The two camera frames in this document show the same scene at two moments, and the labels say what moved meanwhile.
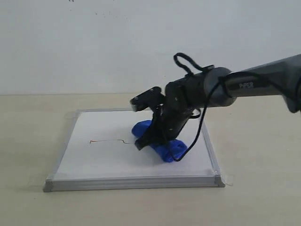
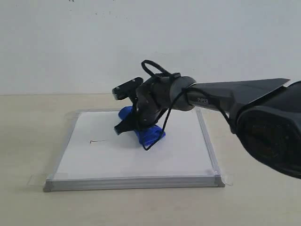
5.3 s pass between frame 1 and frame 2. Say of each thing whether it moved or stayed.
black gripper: moved
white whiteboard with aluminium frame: stayed
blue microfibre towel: moved
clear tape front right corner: stayed
